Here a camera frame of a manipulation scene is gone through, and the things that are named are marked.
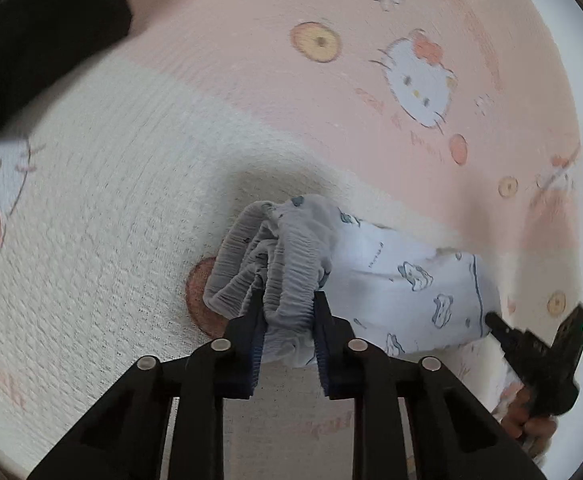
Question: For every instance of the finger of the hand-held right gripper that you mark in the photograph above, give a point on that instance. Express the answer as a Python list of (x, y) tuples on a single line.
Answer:
[(504, 335)]

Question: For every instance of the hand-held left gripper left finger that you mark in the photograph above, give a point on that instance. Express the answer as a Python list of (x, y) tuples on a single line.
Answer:
[(257, 350)]

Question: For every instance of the person's right hand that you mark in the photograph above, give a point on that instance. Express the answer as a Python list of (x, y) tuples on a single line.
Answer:
[(539, 432)]

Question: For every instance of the pink and cream printed blanket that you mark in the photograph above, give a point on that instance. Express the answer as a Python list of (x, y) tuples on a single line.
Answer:
[(121, 210)]

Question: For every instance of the black garment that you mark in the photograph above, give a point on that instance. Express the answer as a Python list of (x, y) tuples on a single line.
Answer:
[(36, 50)]

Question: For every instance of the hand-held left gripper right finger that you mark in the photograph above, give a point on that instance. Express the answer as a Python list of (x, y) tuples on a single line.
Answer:
[(321, 355)]

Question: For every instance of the white printed pajama pants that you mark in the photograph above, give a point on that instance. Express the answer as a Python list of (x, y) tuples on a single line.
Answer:
[(381, 280)]

